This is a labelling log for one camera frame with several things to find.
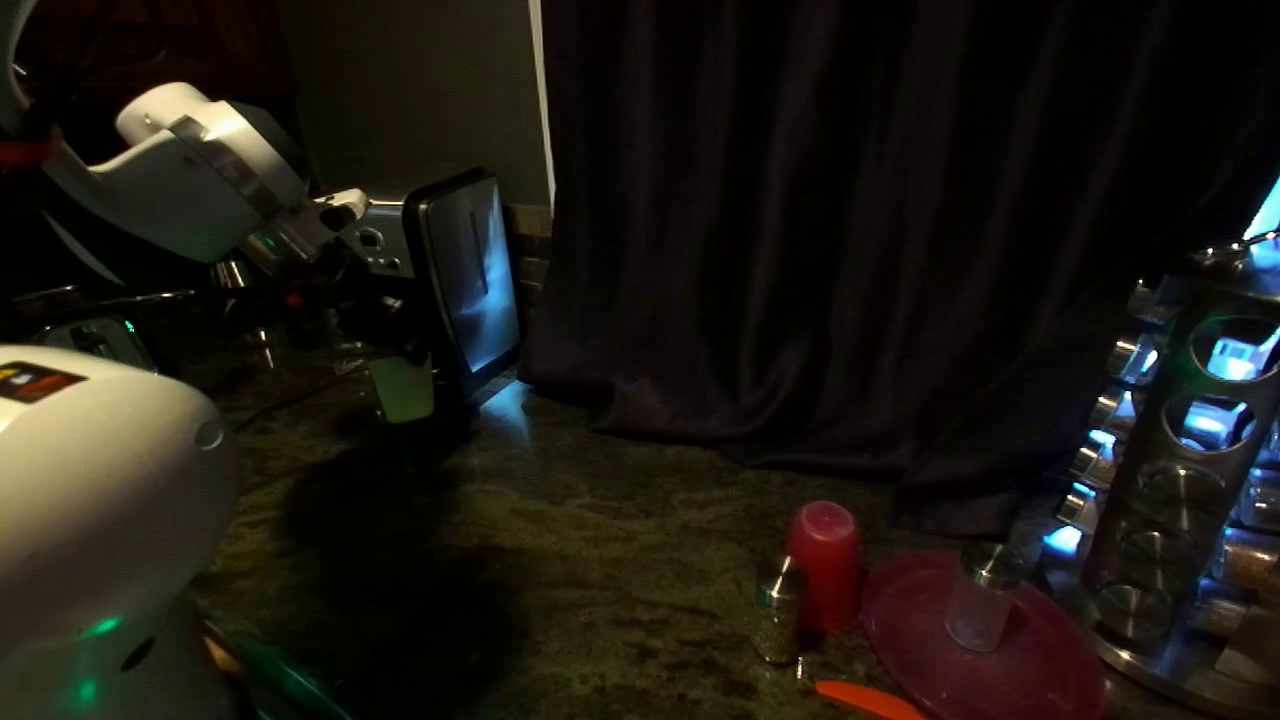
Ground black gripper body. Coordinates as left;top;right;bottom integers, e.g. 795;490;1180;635
241;197;403;361

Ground dark curtain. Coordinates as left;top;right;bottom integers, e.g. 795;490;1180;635
526;0;1280;522

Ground small device with green light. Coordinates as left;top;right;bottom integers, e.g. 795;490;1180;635
43;307;153;370

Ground shiny metal stand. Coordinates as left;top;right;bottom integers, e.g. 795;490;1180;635
207;255;289;375

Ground silver toaster oven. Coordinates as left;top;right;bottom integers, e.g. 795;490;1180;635
332;163;531;413

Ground metal spice rack carousel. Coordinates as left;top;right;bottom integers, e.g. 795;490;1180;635
1036;226;1280;720

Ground white vertical frame strip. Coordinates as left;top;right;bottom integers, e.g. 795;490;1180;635
518;0;564;211

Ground thin black cable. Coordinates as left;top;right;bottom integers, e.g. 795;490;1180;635
229;354;393;440

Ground red plastic bowl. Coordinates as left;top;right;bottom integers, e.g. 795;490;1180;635
855;546;1110;720

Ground green plastic cup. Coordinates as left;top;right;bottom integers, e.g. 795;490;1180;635
367;351;441;427

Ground red plastic cup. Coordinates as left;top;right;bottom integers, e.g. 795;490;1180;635
783;497;863;640

